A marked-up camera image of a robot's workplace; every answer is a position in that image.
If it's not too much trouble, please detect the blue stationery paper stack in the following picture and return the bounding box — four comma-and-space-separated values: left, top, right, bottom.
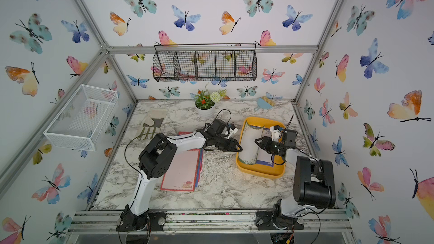
256, 128, 274, 167

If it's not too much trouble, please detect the black wire wall basket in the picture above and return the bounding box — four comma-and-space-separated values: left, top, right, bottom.
151, 43, 257, 82

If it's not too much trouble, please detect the potted flower plant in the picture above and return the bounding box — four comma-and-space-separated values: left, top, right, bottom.
191, 85, 227, 119

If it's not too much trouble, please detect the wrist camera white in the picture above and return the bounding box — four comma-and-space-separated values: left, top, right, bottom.
228, 124, 238, 137
270, 125, 283, 142

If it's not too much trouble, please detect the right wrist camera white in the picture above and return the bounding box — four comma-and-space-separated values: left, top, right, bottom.
270, 125, 283, 142

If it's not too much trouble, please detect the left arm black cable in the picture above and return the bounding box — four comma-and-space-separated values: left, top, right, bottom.
123, 133, 150, 177

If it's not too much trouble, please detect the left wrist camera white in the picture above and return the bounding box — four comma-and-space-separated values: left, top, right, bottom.
228, 124, 238, 137

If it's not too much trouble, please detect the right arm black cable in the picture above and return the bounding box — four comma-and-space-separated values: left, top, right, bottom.
269, 114, 335, 244

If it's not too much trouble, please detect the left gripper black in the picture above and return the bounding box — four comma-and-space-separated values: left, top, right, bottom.
213, 136, 244, 153

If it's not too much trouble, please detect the beige work glove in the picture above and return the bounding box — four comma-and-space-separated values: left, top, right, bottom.
136, 109, 168, 140

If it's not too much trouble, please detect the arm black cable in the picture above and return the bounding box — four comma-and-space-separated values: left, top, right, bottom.
269, 114, 335, 244
123, 133, 150, 177

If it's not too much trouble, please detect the yellow storage tray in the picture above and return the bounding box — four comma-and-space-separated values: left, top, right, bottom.
236, 116, 285, 180

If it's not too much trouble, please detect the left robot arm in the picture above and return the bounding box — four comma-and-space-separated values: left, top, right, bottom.
116, 119, 243, 233

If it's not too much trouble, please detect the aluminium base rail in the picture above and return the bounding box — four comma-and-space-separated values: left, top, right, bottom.
68, 209, 353, 235

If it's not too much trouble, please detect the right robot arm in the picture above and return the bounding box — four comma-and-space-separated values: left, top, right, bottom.
255, 137, 336, 230

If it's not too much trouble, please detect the blue dustpan brush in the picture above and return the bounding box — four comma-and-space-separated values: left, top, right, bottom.
254, 96, 276, 111

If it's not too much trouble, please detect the white mesh wall basket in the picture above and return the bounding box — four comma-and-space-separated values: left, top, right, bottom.
44, 84, 118, 151

